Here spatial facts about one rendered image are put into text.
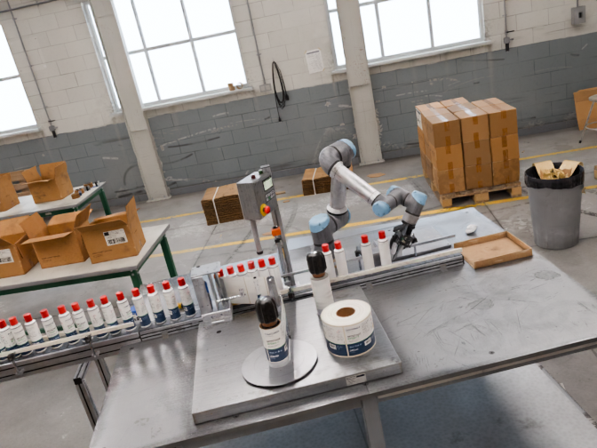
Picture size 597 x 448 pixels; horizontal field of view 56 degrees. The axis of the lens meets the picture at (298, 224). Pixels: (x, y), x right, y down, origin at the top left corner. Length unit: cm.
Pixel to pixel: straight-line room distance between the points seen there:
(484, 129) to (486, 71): 233
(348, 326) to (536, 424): 112
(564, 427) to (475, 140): 359
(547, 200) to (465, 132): 143
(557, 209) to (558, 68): 388
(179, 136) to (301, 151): 179
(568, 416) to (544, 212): 223
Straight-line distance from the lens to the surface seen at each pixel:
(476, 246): 312
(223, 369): 238
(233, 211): 679
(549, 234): 492
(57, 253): 447
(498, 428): 290
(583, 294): 267
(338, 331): 220
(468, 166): 598
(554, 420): 296
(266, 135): 812
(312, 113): 800
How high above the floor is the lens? 215
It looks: 20 degrees down
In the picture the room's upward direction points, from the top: 12 degrees counter-clockwise
